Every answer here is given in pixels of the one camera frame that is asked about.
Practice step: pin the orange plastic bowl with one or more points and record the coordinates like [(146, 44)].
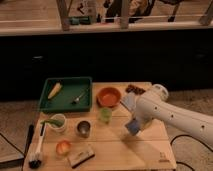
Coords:
[(108, 97)]

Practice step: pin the metal cup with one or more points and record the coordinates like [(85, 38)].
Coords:
[(83, 129)]

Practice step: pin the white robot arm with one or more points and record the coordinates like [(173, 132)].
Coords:
[(152, 105)]

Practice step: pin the blue grey gripper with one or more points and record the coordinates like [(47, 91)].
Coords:
[(133, 126)]

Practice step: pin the green plastic cup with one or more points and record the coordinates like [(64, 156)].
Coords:
[(105, 114)]

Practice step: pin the orange peach toy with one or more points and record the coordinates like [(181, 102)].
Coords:
[(63, 147)]

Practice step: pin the green plastic tray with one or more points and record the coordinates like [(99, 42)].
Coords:
[(71, 88)]

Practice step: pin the white mug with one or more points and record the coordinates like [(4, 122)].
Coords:
[(62, 118)]

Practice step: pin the yellow corn cob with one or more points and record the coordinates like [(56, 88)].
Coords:
[(54, 90)]

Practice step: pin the wooden block eraser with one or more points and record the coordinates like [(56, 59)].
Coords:
[(75, 159)]

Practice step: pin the green vegetable toy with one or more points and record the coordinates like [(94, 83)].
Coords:
[(53, 122)]

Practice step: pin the dark red bowl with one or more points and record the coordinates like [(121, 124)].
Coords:
[(136, 90)]

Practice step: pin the metal spoon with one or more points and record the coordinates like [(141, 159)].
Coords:
[(77, 99)]

